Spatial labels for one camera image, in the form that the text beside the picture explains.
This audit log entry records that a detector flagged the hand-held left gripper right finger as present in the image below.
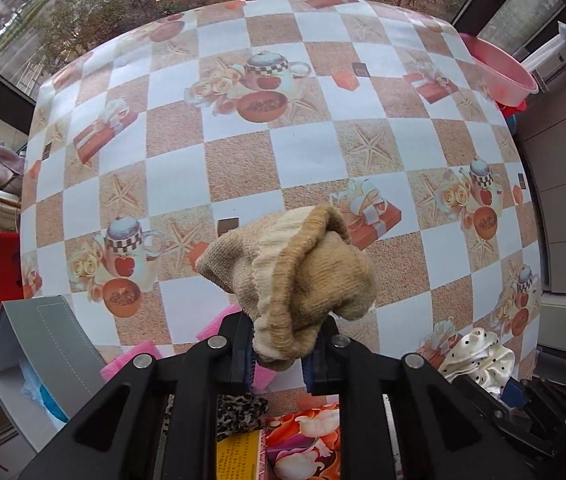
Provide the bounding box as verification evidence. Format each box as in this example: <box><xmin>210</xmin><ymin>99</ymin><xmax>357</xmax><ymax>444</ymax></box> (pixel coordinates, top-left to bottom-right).
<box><xmin>303</xmin><ymin>317</ymin><xmax>538</xmax><ymax>480</ymax></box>

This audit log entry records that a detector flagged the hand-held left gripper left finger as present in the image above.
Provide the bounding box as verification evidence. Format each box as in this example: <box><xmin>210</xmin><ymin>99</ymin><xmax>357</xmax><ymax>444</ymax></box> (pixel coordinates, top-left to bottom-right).
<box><xmin>18</xmin><ymin>310</ymin><xmax>255</xmax><ymax>480</ymax></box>

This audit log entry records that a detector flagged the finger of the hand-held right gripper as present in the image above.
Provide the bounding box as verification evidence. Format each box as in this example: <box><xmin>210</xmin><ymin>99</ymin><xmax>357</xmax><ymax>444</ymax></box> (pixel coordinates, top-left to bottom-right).
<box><xmin>488</xmin><ymin>376</ymin><xmax>566</xmax><ymax>456</ymax></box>

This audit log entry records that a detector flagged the leopard print scrunchie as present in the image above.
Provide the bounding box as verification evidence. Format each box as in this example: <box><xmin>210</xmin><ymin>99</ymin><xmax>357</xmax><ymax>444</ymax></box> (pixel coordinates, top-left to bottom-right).
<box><xmin>215</xmin><ymin>392</ymin><xmax>269</xmax><ymax>443</ymax></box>

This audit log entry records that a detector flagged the white polka dot scrunchie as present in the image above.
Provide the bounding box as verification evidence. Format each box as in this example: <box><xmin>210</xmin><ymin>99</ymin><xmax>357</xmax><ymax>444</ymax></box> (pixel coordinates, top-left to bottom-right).
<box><xmin>438</xmin><ymin>327</ymin><xmax>516</xmax><ymax>396</ymax></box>

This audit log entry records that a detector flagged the tan knit sock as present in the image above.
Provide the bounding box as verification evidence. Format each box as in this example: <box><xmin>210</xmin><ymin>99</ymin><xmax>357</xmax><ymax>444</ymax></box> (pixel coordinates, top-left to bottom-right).
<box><xmin>195</xmin><ymin>204</ymin><xmax>379</xmax><ymax>373</ymax></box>

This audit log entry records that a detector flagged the pink sponge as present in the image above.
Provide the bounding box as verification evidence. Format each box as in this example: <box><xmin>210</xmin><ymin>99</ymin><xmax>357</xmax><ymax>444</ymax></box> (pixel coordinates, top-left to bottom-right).
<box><xmin>99</xmin><ymin>339</ymin><xmax>164</xmax><ymax>383</ymax></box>
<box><xmin>195</xmin><ymin>309</ymin><xmax>278</xmax><ymax>392</ymax></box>

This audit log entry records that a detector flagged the grey cardboard box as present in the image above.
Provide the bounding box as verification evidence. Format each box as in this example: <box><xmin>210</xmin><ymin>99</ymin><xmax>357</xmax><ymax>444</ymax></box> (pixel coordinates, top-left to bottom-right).
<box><xmin>0</xmin><ymin>296</ymin><xmax>109</xmax><ymax>453</ymax></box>

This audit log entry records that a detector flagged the fox print tissue pack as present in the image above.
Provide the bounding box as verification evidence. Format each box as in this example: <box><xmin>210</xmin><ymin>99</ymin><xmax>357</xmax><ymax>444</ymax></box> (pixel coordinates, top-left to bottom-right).
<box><xmin>264</xmin><ymin>402</ymin><xmax>344</xmax><ymax>480</ymax></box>

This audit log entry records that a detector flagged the red patterned box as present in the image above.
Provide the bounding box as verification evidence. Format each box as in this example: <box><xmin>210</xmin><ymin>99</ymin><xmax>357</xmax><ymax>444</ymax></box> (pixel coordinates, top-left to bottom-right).
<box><xmin>215</xmin><ymin>430</ymin><xmax>268</xmax><ymax>480</ymax></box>

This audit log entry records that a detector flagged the checkered printed tablecloth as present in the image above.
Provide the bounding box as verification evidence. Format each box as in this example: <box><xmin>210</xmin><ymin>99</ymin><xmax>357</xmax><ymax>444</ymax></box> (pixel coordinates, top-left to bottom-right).
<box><xmin>18</xmin><ymin>0</ymin><xmax>546</xmax><ymax>411</ymax></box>

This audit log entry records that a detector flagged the red plastic bucket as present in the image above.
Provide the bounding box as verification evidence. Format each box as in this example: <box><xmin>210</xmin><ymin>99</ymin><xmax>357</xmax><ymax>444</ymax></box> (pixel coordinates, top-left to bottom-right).
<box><xmin>495</xmin><ymin>97</ymin><xmax>528</xmax><ymax>120</ymax></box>

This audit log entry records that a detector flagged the pink plastic basin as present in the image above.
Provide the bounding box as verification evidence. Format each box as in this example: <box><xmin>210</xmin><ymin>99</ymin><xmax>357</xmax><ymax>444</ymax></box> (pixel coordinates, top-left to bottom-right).
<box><xmin>459</xmin><ymin>32</ymin><xmax>540</xmax><ymax>102</ymax></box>

